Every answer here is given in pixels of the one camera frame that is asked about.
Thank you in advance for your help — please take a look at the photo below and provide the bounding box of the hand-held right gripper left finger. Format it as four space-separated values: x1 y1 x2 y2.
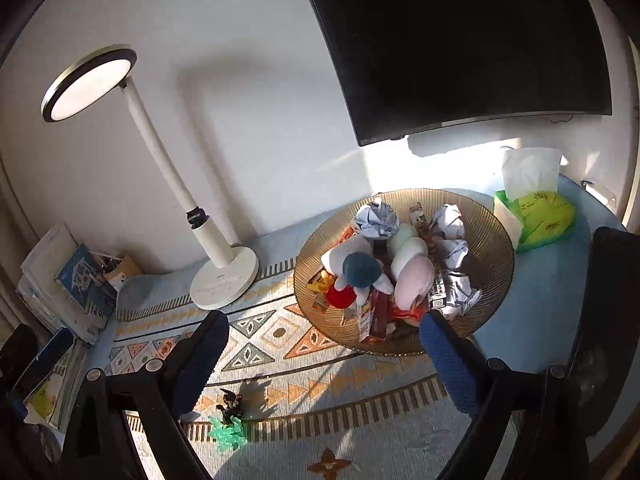
60 310 231 480

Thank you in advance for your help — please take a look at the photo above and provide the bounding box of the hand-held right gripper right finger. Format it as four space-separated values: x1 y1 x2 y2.
419 310 591 480

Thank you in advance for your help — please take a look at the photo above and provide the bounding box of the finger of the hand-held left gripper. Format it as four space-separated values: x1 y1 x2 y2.
10 329 75 401
0 324 38 386

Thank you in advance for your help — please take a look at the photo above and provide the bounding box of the white paper ball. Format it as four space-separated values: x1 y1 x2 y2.
435 237 471 273
440 270 485 318
354 199 400 241
431 203 467 240

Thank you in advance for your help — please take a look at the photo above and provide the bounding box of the orange brown long box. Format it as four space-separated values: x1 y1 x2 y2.
371 290 398 345

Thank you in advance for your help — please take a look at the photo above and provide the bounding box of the dango skewer plush toy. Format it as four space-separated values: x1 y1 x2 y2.
389 223 437 313

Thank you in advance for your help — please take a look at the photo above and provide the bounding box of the golden ribbed bowl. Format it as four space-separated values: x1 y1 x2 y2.
293 188 516 357

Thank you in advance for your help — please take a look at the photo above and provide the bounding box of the white duck plush toy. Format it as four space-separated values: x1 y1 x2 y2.
306 237 396 309

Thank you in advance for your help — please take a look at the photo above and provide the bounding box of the stack of flat books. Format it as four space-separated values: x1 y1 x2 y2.
10 330 91 433

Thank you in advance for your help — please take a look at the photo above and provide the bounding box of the black toy figure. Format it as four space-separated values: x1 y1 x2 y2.
216 389 246 420

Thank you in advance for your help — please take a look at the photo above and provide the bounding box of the green plastic toy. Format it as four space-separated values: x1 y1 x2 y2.
207 415 247 453

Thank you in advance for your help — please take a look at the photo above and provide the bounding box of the white desk lamp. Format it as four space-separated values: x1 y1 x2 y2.
41 47 260 311

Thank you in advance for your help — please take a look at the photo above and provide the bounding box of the row of standing books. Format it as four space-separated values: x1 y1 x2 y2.
15 222 121 346

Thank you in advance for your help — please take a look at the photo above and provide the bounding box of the patterned woven table mat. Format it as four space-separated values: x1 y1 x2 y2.
107 257 521 480

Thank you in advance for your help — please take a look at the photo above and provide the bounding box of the green tissue pack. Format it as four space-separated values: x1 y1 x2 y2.
492 147 577 253

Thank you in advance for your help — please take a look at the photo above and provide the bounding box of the black computer monitor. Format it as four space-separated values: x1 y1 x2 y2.
292 0 613 148

